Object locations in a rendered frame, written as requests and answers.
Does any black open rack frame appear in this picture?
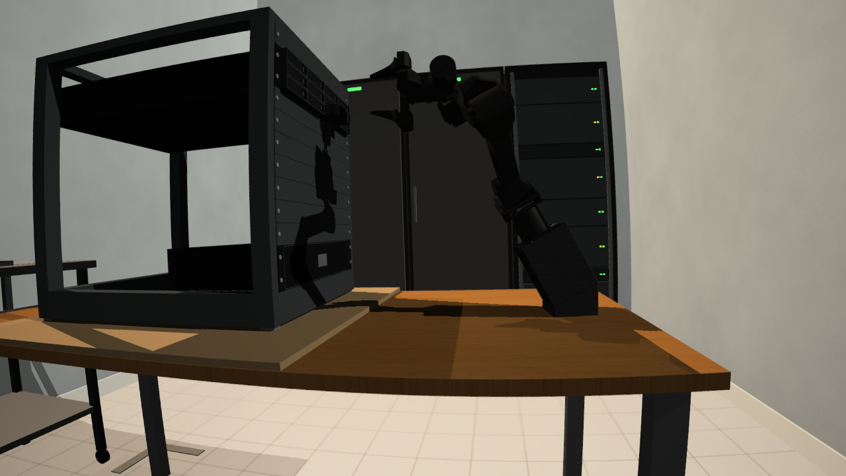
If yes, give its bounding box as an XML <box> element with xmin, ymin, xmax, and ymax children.
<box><xmin>32</xmin><ymin>7</ymin><xmax>354</xmax><ymax>331</ymax></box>

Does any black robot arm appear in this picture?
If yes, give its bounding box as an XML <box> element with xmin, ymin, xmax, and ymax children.
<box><xmin>396</xmin><ymin>55</ymin><xmax>552</xmax><ymax>244</ymax></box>

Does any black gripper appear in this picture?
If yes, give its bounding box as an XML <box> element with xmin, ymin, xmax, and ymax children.
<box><xmin>369</xmin><ymin>51</ymin><xmax>435</xmax><ymax>132</ymax></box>

